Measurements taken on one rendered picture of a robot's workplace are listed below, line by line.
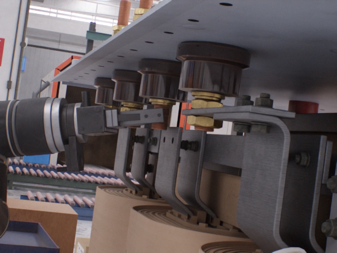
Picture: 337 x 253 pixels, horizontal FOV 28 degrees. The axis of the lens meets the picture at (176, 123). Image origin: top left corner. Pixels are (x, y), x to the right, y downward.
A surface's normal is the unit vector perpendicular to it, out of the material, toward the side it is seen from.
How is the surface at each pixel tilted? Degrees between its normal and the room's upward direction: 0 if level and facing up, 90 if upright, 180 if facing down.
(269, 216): 90
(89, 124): 90
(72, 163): 112
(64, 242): 90
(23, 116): 71
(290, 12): 180
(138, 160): 90
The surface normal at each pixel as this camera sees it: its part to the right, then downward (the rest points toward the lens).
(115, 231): -0.68, -0.11
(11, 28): 0.27, 0.00
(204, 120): -0.07, -0.04
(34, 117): -0.09, -0.29
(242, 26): -0.13, 0.99
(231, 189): -0.95, -0.13
